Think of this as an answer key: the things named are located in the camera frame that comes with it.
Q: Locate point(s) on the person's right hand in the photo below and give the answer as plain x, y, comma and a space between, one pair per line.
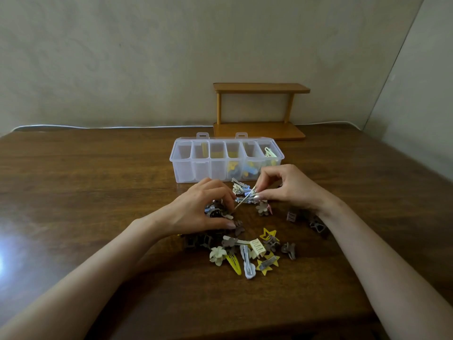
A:
297, 189

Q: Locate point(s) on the person's left hand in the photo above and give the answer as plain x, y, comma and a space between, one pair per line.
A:
191, 212

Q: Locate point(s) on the brown ribbed claw clip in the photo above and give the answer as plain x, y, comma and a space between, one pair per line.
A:
292, 216

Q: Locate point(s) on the clear plastic compartment box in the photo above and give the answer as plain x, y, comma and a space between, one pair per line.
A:
182, 166

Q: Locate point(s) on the blue snap hair clip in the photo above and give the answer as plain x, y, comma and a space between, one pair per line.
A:
247, 170

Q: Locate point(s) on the pale yellow hair clip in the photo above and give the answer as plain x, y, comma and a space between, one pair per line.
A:
204, 149

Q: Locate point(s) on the pile of mixed hair clips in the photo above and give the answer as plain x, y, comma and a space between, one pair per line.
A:
244, 251

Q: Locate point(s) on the person's left forearm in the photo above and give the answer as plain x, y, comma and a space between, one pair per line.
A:
85, 279

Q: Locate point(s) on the person's right forearm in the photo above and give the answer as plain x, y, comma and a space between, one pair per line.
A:
389, 272

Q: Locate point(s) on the small wooden shelf rack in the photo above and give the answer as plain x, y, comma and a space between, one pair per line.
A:
262, 88

